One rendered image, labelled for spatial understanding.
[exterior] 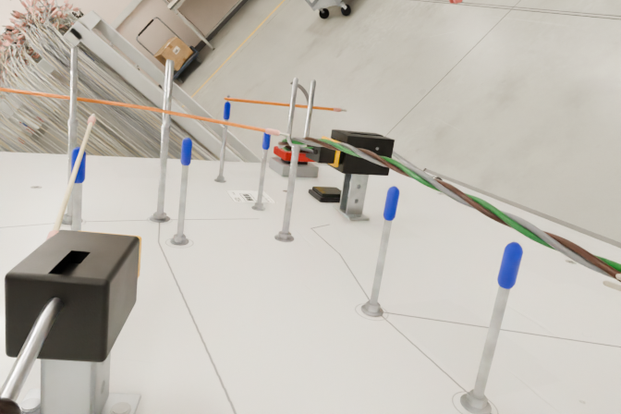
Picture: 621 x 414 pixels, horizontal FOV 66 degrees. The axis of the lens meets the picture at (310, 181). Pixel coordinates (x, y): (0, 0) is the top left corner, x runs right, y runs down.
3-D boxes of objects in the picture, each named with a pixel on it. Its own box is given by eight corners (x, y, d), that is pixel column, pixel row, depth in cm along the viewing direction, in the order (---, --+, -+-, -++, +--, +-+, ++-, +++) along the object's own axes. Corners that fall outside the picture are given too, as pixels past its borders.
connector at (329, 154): (356, 164, 50) (359, 145, 50) (316, 163, 48) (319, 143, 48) (342, 158, 53) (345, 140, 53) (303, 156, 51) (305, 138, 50)
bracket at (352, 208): (369, 220, 52) (376, 176, 51) (349, 220, 51) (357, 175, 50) (350, 207, 56) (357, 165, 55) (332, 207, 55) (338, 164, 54)
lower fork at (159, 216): (148, 215, 44) (157, 57, 41) (167, 215, 45) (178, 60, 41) (151, 223, 42) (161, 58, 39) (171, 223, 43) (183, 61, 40)
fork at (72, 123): (59, 217, 40) (62, 45, 37) (82, 217, 41) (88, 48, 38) (57, 225, 39) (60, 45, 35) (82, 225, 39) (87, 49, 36)
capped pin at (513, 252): (469, 417, 23) (511, 248, 21) (454, 395, 24) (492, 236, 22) (497, 416, 23) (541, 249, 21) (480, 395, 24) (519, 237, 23)
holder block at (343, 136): (388, 176, 51) (395, 140, 51) (342, 174, 49) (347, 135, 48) (370, 166, 55) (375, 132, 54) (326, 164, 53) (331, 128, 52)
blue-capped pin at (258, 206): (267, 211, 50) (276, 129, 48) (253, 211, 49) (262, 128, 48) (263, 206, 51) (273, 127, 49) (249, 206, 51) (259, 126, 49)
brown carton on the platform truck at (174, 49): (184, 53, 787) (168, 37, 770) (194, 52, 740) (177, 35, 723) (169, 71, 780) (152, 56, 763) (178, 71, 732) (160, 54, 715)
